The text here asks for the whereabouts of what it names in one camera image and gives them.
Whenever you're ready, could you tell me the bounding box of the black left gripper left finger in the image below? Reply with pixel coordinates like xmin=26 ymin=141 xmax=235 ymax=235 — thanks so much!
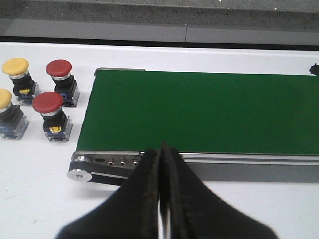
xmin=57 ymin=149 xmax=160 ymax=239

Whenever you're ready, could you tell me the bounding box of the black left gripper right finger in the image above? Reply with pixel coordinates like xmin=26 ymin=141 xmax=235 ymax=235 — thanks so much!
xmin=160 ymin=143 xmax=277 ymax=239

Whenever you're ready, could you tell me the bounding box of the green conveyor belt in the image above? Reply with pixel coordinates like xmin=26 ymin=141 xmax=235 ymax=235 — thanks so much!
xmin=77 ymin=70 xmax=319 ymax=155

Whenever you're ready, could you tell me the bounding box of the red mushroom push button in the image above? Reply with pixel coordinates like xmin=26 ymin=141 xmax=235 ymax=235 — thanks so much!
xmin=46 ymin=59 xmax=80 ymax=107
xmin=32 ymin=92 xmax=73 ymax=142

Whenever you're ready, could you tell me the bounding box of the yellow mushroom push button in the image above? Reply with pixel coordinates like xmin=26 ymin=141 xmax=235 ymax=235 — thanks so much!
xmin=2 ymin=58 xmax=40 ymax=105
xmin=0 ymin=88 xmax=29 ymax=140

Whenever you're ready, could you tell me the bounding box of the black object beside conveyor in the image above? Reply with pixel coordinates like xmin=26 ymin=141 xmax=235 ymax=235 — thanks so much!
xmin=309 ymin=64 xmax=319 ymax=76

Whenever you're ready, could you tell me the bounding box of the grey stone counter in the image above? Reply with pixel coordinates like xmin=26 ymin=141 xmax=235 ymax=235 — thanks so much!
xmin=0 ymin=0 xmax=319 ymax=46

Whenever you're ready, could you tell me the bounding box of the aluminium conveyor frame rail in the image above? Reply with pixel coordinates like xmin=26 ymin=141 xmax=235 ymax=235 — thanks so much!
xmin=68 ymin=68 xmax=319 ymax=185

